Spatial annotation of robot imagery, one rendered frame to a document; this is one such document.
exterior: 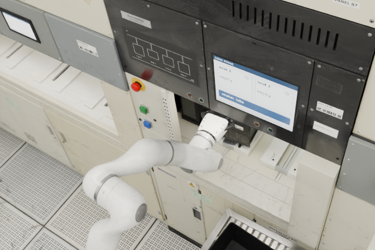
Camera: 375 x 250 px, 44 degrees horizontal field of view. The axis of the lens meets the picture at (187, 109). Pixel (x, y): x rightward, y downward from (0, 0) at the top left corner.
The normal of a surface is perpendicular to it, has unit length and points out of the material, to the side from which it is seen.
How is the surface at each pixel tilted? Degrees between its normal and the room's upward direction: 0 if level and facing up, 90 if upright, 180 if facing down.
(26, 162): 0
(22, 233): 0
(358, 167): 90
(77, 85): 0
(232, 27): 90
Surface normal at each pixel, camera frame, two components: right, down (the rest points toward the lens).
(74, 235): -0.10, -0.64
